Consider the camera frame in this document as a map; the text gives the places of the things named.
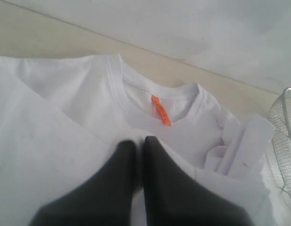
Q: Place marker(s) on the white t-shirt red print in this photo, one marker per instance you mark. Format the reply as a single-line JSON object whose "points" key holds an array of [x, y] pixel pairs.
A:
{"points": [[61, 120]]}

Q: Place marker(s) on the metal wire mesh basket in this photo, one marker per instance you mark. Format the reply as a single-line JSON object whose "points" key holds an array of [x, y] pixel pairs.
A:
{"points": [[280, 117]]}

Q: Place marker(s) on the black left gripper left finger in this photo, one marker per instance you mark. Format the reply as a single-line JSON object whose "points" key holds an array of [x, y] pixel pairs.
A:
{"points": [[103, 200]]}

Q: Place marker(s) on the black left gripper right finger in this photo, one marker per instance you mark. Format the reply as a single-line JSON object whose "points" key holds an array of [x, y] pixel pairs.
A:
{"points": [[172, 198]]}

